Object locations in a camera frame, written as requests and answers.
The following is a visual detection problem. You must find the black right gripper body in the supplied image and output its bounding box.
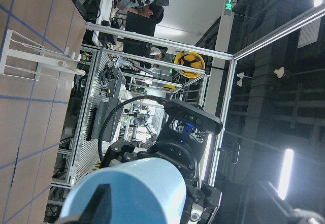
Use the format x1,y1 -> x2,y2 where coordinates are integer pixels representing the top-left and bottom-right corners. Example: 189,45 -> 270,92
101,124 -> 221,223

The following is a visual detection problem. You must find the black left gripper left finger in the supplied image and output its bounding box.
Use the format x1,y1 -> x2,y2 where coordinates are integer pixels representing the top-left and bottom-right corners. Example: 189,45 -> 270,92
81,184 -> 112,223

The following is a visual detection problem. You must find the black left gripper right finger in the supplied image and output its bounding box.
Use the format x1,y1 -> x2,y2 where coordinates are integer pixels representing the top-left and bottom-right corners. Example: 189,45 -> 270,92
250,182 -> 324,224

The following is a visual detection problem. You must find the light blue plastic cup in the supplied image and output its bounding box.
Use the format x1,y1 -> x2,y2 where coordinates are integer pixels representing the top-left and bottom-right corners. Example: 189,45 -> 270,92
57,157 -> 186,223

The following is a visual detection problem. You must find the yellow hard hat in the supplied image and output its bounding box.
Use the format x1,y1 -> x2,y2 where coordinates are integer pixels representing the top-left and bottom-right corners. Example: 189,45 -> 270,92
173,51 -> 206,79

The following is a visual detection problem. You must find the black braided camera cable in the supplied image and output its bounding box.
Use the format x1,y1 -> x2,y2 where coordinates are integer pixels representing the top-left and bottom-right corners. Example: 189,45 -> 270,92
98,94 -> 168,163

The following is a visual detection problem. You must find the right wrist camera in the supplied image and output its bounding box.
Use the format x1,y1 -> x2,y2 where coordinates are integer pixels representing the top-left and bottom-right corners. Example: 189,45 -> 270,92
164,99 -> 223,135

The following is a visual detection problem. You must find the white wire cup rack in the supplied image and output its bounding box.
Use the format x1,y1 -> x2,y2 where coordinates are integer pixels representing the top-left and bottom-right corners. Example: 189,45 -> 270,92
1,29 -> 86,88

